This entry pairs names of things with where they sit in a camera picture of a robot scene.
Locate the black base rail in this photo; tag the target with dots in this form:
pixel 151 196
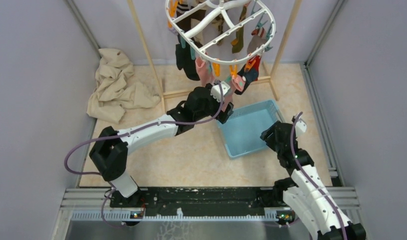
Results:
pixel 206 202

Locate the black sock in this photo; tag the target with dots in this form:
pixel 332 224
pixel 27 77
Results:
pixel 185 62

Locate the pink patterned sock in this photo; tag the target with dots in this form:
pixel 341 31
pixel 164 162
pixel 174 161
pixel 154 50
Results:
pixel 236 86
pixel 204 71

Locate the grey sock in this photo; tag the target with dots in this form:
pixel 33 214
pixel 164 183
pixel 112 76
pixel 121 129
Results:
pixel 258 41

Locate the wooden hanging rack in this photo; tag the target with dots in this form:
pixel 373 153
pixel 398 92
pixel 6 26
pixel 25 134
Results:
pixel 276 59

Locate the beige crumpled cloth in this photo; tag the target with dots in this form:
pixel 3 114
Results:
pixel 116 90

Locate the green striped sock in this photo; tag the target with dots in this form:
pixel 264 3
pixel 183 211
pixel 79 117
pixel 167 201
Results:
pixel 238 43

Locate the argyle patterned sock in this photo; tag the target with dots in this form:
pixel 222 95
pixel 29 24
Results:
pixel 218 23

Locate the dark navy sock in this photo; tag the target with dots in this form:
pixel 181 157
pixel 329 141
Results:
pixel 250 76

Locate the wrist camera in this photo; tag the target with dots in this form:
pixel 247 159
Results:
pixel 221 92
pixel 300 126

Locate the light blue plastic basket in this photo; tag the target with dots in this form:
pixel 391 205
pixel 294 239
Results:
pixel 241 132

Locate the dark brown sock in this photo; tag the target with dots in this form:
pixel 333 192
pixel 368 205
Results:
pixel 186 23

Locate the red sock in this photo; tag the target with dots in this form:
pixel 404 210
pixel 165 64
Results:
pixel 253 63

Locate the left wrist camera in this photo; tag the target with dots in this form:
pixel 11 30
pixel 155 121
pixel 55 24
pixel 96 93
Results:
pixel 221 92

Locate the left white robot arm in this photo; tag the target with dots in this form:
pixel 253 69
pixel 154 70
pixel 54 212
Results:
pixel 112 148

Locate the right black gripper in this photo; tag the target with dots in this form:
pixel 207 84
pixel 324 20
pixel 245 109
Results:
pixel 268 136

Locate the orange hanger clip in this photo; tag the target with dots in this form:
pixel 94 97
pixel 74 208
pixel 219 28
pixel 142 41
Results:
pixel 233 69

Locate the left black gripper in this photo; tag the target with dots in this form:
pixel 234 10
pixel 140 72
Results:
pixel 222 116

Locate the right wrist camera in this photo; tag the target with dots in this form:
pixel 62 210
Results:
pixel 300 126

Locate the white round clip hanger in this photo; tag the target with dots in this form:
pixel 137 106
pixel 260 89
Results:
pixel 222 49

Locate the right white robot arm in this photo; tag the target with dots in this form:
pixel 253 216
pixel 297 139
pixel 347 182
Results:
pixel 304 192

